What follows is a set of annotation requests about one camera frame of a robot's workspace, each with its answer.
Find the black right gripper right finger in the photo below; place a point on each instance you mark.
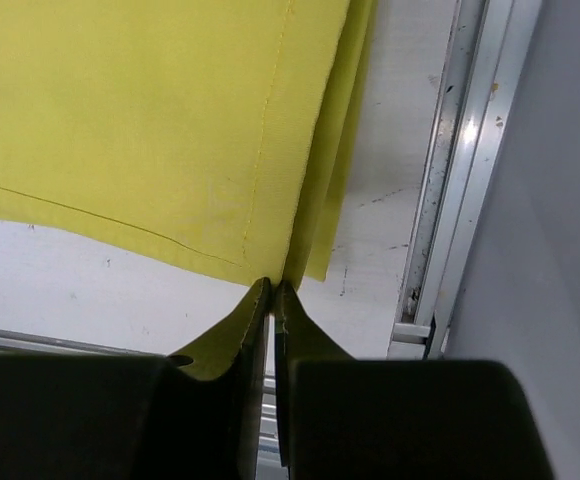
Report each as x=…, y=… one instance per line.
x=343, y=418

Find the yellow-green trousers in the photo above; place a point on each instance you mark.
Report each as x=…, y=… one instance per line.
x=215, y=136

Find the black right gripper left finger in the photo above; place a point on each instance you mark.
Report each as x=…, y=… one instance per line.
x=194, y=414

